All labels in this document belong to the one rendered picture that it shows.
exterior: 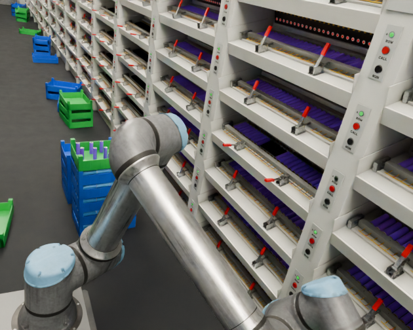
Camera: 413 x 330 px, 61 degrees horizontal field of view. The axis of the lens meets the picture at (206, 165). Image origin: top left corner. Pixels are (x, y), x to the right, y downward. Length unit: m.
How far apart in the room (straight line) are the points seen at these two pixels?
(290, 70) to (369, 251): 0.56
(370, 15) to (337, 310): 0.67
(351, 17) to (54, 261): 1.11
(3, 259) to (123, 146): 1.20
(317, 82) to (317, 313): 0.60
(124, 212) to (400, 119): 0.79
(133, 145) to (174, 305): 0.99
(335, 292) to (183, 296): 0.98
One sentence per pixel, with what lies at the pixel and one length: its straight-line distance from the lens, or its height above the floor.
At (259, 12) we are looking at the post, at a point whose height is 1.20.
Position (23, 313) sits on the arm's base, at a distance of 1.40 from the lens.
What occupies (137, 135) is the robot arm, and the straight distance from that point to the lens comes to 0.84.
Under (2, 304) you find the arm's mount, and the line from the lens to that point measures 1.52.
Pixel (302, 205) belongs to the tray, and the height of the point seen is 0.71.
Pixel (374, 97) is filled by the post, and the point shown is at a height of 1.09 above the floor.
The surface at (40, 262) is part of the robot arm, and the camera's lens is 1.26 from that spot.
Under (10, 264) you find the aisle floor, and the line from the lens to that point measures 1.88.
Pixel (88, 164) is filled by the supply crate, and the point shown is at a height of 0.43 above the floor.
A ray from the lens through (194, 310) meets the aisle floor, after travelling 1.66.
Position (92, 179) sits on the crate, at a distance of 1.77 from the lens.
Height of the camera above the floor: 1.27
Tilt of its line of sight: 27 degrees down
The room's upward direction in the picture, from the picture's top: 10 degrees clockwise
